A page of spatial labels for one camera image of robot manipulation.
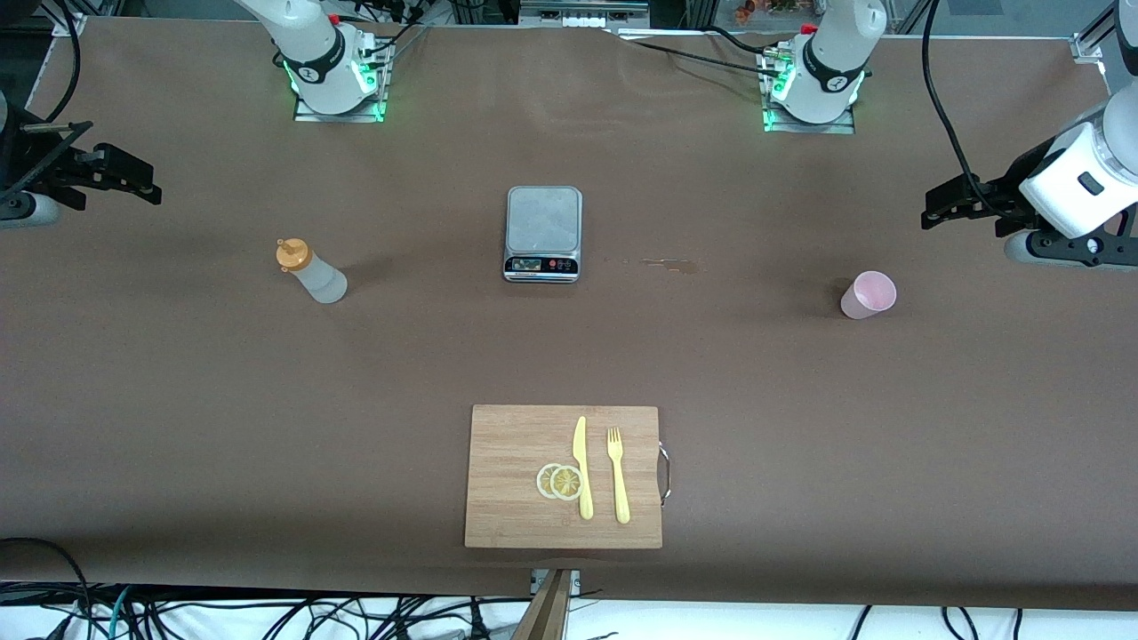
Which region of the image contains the pink plastic cup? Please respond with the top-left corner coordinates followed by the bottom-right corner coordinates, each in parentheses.
top-left (840, 270), bottom-right (898, 321)

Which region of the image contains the clear orange-capped sauce bottle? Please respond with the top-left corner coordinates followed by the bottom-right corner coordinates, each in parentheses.
top-left (276, 237), bottom-right (349, 305)

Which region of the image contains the brown table cover sheet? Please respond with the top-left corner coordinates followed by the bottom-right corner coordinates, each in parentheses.
top-left (0, 16), bottom-right (1138, 614)

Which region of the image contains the silver digital kitchen scale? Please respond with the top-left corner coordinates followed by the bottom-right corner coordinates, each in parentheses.
top-left (503, 185), bottom-right (584, 284)

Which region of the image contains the grey power strip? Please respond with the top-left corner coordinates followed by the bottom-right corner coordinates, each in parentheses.
top-left (518, 0), bottom-right (652, 29)

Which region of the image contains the yellow plastic fork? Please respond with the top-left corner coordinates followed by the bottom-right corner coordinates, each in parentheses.
top-left (606, 427), bottom-right (632, 524)

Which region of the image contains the yellow plastic knife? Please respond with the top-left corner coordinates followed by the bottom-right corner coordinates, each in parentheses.
top-left (573, 415), bottom-right (595, 521)

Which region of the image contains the wooden strut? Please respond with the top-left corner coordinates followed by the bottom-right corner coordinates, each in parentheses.
top-left (511, 569), bottom-right (574, 640)

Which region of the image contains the grey metal arm base plate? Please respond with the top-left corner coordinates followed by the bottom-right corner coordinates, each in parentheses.
top-left (293, 84), bottom-right (389, 124)
top-left (763, 98), bottom-right (856, 135)

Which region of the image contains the black cable on table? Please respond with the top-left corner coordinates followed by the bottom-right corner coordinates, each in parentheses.
top-left (605, 27), bottom-right (783, 76)

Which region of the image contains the black floor cable loop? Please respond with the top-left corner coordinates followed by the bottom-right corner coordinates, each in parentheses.
top-left (0, 536), bottom-right (94, 640)

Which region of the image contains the teal floor cable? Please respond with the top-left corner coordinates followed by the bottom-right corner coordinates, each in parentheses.
top-left (80, 585), bottom-right (134, 640)

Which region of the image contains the wooden board with metal handle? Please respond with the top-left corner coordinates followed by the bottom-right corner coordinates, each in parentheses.
top-left (464, 404), bottom-right (672, 550)

